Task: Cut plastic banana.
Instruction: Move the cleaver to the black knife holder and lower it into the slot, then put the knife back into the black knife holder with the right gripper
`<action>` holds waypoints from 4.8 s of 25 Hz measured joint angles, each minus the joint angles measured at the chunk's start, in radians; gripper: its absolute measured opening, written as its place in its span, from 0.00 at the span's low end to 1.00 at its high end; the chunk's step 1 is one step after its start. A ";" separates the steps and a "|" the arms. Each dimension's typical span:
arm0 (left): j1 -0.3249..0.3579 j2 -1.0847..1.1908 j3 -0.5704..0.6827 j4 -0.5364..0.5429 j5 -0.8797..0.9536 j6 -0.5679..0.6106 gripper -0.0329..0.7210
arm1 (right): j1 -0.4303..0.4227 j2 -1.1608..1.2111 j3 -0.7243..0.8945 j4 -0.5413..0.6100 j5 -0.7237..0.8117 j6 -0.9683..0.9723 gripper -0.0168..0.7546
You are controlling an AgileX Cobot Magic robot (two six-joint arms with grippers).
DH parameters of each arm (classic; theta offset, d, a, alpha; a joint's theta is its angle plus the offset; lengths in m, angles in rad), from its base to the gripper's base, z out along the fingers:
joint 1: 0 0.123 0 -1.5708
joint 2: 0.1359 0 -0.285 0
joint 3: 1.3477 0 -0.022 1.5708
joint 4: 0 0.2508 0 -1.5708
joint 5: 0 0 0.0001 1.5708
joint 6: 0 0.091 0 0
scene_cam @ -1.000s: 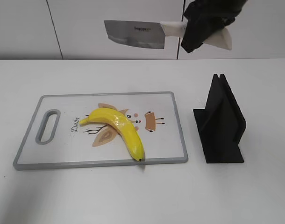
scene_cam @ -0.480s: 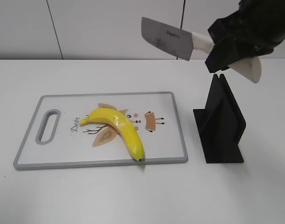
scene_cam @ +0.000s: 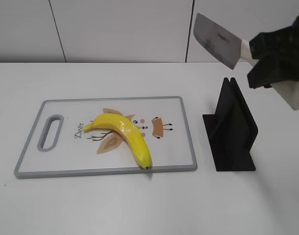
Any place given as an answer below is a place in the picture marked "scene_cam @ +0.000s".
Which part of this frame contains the yellow plastic banana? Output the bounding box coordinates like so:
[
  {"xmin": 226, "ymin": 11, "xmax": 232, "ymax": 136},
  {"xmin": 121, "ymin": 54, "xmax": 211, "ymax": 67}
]
[{"xmin": 83, "ymin": 113, "xmax": 152, "ymax": 169}]

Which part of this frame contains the black knife stand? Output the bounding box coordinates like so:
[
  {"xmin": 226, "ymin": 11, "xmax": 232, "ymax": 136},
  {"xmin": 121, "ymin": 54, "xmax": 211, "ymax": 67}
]
[{"xmin": 202, "ymin": 77, "xmax": 258, "ymax": 171}]

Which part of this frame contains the white grey-rimmed cutting board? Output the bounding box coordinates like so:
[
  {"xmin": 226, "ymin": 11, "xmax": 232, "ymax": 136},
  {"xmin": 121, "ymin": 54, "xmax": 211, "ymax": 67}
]
[{"xmin": 14, "ymin": 96, "xmax": 197, "ymax": 179}]

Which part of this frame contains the white-handled cleaver knife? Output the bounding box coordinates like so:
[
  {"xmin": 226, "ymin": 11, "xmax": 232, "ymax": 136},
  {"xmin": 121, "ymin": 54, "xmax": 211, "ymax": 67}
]
[{"xmin": 193, "ymin": 13, "xmax": 299, "ymax": 111}]

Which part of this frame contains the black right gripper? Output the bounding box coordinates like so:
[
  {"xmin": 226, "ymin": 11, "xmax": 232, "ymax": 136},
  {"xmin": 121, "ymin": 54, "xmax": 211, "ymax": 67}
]
[{"xmin": 247, "ymin": 15, "xmax": 299, "ymax": 89}]

